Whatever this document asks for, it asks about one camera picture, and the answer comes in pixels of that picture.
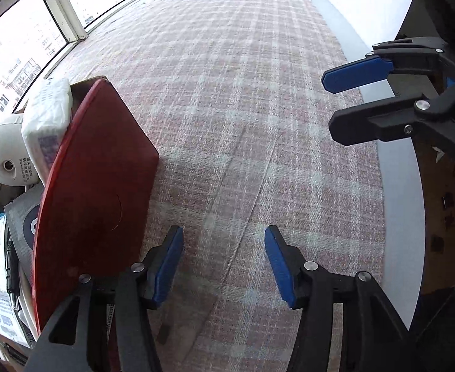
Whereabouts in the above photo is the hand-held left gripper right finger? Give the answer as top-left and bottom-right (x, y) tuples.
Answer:
(264, 225), (412, 372)

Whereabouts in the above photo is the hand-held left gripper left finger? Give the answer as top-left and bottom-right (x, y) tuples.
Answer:
(25, 225), (185, 372)

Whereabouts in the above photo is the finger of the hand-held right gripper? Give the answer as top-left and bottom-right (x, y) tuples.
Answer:
(328, 70), (455, 165)
(321, 37), (451, 95)

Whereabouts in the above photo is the red box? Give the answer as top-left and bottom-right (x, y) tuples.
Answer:
(32, 75), (160, 372)

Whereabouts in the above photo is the black pen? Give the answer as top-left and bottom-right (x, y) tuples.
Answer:
(5, 239), (20, 311)

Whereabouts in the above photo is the pink plaid blanket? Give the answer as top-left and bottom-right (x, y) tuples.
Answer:
(45, 0), (387, 372)

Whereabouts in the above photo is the grey packet with circle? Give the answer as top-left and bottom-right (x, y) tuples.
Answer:
(3, 183), (45, 280)

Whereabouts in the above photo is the white tissue pack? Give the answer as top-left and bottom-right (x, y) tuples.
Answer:
(21, 77), (73, 184)

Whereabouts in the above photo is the white round device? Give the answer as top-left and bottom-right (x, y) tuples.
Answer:
(0, 114), (39, 187)

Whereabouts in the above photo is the white window frame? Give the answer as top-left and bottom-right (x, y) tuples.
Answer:
(0, 0), (248, 125)

